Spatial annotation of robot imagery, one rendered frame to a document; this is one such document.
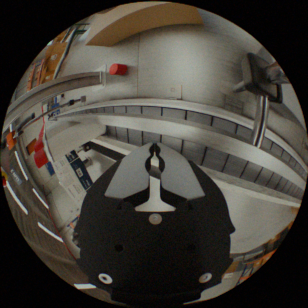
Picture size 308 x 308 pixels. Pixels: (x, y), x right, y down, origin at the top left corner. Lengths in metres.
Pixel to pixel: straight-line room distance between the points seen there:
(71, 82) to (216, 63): 0.33
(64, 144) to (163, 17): 0.33
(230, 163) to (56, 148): 0.31
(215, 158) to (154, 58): 0.23
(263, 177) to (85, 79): 0.48
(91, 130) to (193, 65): 0.25
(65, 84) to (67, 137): 0.17
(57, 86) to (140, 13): 0.26
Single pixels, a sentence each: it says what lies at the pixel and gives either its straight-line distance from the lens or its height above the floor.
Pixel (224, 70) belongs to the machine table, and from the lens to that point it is 0.21.
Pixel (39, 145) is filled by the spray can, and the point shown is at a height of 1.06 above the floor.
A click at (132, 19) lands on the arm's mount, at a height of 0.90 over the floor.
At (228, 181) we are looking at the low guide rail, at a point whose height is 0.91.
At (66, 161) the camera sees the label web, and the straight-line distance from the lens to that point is 0.52.
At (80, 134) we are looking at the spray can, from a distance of 0.24.
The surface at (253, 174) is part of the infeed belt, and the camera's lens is 0.20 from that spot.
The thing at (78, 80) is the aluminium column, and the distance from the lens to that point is 0.35.
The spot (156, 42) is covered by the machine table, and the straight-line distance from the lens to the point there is 0.27.
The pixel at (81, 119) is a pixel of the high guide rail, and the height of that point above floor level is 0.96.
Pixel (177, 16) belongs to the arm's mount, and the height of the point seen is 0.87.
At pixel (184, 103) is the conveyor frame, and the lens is 0.16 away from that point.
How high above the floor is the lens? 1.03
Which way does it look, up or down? 47 degrees down
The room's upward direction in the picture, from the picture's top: 133 degrees counter-clockwise
